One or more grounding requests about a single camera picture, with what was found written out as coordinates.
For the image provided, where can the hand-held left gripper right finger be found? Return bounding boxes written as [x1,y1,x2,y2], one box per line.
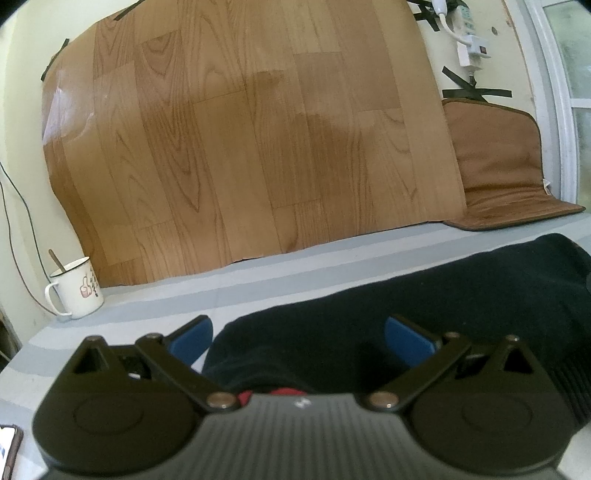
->
[362,316,537,412]

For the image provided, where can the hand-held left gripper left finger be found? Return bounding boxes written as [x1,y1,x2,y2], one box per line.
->
[69,315,242,413]

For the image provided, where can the black red white patterned sweater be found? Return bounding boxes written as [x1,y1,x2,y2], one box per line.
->
[201,233,591,432]

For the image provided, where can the grey striped bedsheet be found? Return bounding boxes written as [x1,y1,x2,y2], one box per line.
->
[0,213,591,480]

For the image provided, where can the white enamel mug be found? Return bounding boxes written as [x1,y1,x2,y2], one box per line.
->
[44,257,106,320]

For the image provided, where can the brown cushion mat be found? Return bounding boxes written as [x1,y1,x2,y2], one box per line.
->
[440,97,587,232]

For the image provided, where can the wood pattern vinyl sheet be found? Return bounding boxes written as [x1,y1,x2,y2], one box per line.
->
[41,0,468,289]

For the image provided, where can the smartphone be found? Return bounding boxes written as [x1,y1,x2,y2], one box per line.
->
[0,424,24,480]

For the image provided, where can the crossed black tape strips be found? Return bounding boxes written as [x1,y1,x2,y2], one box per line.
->
[441,65,513,100]

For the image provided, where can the white power strip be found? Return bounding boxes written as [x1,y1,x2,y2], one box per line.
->
[433,0,480,38]

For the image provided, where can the black tape strip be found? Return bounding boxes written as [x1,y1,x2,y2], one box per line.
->
[409,0,445,33]
[112,0,145,22]

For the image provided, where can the black cable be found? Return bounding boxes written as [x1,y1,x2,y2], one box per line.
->
[0,161,52,320]

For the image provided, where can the white window frame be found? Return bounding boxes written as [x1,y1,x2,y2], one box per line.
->
[521,0,591,205]

